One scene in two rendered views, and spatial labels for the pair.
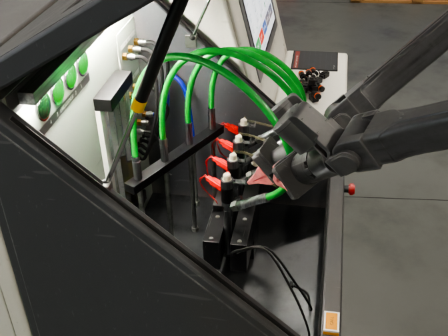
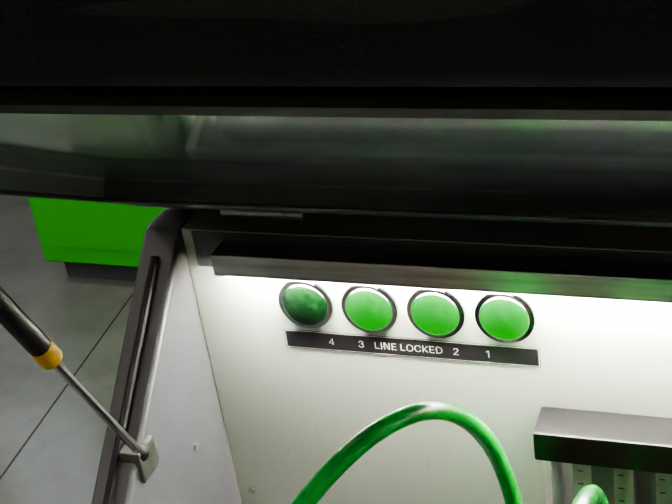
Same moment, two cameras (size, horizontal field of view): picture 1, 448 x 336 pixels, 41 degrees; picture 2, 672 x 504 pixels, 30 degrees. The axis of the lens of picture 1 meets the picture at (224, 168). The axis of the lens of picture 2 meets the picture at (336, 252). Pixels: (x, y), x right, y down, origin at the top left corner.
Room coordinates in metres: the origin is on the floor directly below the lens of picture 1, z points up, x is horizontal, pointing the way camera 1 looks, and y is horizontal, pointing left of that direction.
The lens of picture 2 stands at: (1.15, -0.62, 1.95)
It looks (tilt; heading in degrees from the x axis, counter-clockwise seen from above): 29 degrees down; 102
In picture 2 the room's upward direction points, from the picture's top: 9 degrees counter-clockwise
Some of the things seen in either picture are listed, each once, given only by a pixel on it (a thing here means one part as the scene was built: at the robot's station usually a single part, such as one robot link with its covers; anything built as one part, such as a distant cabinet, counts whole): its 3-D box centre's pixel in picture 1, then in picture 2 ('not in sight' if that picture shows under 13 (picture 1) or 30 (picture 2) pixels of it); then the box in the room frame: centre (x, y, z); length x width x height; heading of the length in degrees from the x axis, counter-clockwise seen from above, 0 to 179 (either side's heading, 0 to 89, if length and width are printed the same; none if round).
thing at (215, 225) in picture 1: (237, 221); not in sight; (1.17, -0.03, 0.91); 0.34 x 0.10 x 0.15; 169
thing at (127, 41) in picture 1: (137, 86); not in sight; (1.34, 0.21, 1.20); 0.13 x 0.03 x 0.31; 169
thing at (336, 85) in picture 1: (311, 98); not in sight; (1.71, -0.29, 0.97); 0.70 x 0.22 x 0.03; 169
